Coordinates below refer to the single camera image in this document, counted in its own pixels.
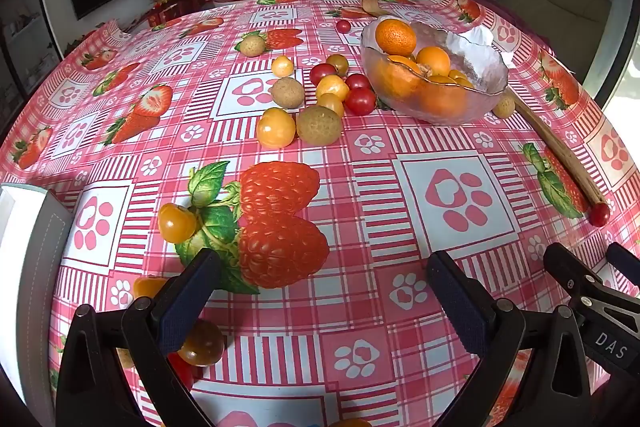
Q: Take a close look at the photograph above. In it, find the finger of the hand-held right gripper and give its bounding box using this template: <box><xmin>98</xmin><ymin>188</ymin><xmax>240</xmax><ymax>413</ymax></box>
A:
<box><xmin>544</xmin><ymin>243</ymin><xmax>640</xmax><ymax>333</ymax></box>
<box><xmin>607</xmin><ymin>243</ymin><xmax>640</xmax><ymax>297</ymax></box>

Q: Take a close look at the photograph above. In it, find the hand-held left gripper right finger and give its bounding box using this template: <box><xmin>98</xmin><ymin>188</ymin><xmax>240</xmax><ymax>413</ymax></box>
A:
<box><xmin>426</xmin><ymin>249</ymin><xmax>608</xmax><ymax>427</ymax></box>

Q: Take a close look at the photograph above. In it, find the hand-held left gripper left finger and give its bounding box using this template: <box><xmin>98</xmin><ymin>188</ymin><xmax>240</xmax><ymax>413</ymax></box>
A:
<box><xmin>55</xmin><ymin>248</ymin><xmax>223</xmax><ymax>427</ymax></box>

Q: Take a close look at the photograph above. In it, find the orange brown cherry tomato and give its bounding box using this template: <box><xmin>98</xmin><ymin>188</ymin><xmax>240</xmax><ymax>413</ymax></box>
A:
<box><xmin>177</xmin><ymin>319</ymin><xmax>226</xmax><ymax>367</ymax></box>

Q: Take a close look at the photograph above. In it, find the white leather tray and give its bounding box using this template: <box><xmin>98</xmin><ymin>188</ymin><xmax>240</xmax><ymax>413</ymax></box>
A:
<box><xmin>0</xmin><ymin>183</ymin><xmax>75</xmax><ymax>408</ymax></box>

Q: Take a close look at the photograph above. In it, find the long wooden spoon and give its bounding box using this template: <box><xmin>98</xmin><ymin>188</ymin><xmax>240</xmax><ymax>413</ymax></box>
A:
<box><xmin>506</xmin><ymin>88</ymin><xmax>608</xmax><ymax>210</ymax></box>

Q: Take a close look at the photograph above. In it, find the strawberry print checked tablecloth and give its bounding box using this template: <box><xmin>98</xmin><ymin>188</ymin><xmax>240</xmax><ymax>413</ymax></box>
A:
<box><xmin>0</xmin><ymin>0</ymin><xmax>640</xmax><ymax>427</ymax></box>

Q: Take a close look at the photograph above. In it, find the clear glass bowl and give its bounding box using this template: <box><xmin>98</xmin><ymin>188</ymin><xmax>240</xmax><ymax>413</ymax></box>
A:
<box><xmin>361</xmin><ymin>18</ymin><xmax>509</xmax><ymax>126</ymax></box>

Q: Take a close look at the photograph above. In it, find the white crumpled tissue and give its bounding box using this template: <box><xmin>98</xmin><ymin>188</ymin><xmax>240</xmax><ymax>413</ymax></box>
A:
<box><xmin>445</xmin><ymin>26</ymin><xmax>516</xmax><ymax>68</ymax></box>

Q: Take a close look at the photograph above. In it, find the olive green armchair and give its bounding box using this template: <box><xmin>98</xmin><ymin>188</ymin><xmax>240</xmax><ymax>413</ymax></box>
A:
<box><xmin>500</xmin><ymin>0</ymin><xmax>613</xmax><ymax>82</ymax></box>

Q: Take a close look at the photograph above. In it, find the red gift box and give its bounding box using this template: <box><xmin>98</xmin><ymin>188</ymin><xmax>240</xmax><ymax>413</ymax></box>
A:
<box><xmin>147</xmin><ymin>0</ymin><xmax>216</xmax><ymax>28</ymax></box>

